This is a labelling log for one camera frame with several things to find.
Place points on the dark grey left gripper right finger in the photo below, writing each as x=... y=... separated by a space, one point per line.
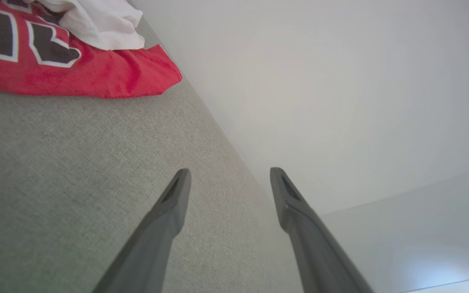
x=312 y=244

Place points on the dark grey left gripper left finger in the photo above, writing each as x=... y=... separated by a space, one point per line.
x=157 y=244

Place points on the red jersey with white sleeves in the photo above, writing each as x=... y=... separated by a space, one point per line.
x=96 y=77

